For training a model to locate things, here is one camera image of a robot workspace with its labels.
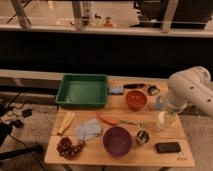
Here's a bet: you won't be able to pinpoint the blue sponge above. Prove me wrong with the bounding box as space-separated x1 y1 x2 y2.
109 87 124 95

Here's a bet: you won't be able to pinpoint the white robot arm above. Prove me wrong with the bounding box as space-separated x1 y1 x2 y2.
164 66 213 118

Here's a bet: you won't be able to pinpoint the red bowl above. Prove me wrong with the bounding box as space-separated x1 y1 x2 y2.
125 90 147 111

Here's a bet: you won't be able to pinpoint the purple bowl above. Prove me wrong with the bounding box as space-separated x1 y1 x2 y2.
103 126 132 157

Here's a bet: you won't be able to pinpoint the black marker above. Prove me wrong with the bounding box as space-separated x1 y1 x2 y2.
123 83 145 89

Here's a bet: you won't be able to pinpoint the green plastic tray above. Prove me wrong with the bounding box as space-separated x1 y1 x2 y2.
55 74 108 108

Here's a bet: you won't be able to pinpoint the orange carrot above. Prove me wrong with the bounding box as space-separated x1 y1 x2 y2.
96 113 118 126

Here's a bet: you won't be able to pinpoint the small black clip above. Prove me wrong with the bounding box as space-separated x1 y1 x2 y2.
148 85 160 96

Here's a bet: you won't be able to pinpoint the light blue cloth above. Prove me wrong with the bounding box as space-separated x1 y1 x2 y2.
75 119 102 141

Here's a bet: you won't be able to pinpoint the yellow banana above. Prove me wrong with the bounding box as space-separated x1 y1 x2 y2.
57 112 75 135

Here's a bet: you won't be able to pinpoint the wooden folding table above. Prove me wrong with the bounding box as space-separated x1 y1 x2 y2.
44 76 196 168

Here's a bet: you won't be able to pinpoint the light blue cup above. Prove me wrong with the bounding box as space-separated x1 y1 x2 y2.
155 96 164 110

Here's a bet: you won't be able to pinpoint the small metal tin can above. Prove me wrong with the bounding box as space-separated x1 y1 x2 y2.
136 131 149 146

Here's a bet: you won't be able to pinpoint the white lidded container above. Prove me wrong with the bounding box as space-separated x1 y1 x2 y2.
156 111 177 131

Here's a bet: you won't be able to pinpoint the bunch of red grapes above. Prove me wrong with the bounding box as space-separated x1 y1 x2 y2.
56 137 86 160

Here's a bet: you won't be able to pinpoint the black smartphone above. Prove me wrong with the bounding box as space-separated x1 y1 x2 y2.
156 142 181 153

